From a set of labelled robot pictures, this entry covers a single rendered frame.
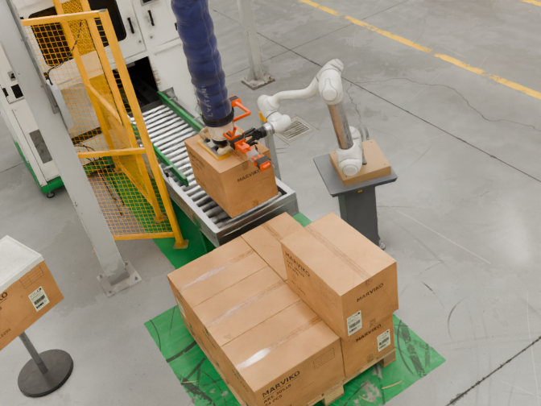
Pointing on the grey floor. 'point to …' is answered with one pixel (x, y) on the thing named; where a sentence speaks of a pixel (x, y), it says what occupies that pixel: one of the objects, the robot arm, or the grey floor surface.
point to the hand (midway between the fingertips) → (238, 142)
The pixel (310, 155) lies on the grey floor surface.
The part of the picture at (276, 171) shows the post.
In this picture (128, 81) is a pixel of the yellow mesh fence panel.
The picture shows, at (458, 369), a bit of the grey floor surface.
